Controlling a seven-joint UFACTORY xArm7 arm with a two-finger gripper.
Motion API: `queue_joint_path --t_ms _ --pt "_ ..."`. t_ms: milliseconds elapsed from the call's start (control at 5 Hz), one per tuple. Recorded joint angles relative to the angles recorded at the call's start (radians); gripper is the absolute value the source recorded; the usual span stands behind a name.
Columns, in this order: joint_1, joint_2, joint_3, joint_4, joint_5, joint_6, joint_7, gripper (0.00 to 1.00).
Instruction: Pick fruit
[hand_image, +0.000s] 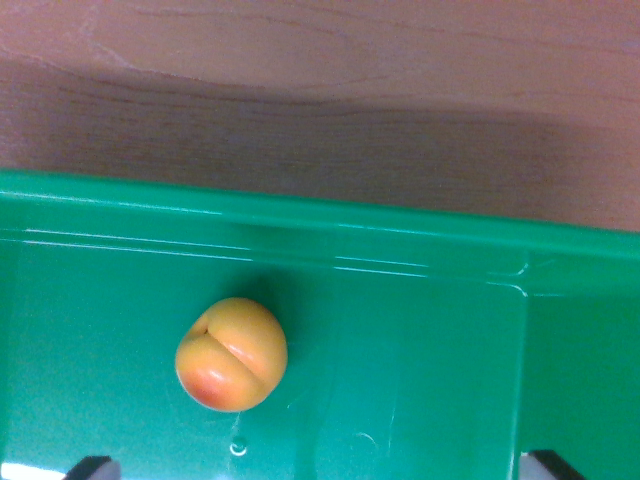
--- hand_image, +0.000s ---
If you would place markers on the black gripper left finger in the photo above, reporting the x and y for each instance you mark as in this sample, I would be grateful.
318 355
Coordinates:
95 470

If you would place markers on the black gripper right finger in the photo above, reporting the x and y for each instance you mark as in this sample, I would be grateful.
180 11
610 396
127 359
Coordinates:
544 468

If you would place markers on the yellow orange peach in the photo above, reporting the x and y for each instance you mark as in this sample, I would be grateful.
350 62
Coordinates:
231 355

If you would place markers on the green plastic bin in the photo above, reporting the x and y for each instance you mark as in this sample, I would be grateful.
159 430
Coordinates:
400 350

